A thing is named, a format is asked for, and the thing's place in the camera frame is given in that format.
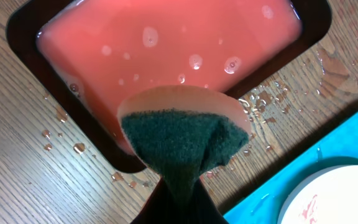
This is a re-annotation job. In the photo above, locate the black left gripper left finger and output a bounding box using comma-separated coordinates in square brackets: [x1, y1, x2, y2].
[131, 179, 179, 224]

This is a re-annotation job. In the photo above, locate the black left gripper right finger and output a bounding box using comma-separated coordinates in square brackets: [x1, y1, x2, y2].
[185, 180, 228, 224]

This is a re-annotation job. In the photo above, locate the green and orange sponge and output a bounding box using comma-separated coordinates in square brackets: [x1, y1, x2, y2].
[117, 85, 251, 206]

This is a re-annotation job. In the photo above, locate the white plate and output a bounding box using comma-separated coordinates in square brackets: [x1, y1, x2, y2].
[277, 165, 358, 224]

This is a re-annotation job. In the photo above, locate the red water tray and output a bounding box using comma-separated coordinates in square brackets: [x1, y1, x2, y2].
[6, 1, 332, 173]

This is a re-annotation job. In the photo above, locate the blue plastic tray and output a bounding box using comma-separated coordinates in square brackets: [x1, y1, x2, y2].
[223, 112, 358, 223]

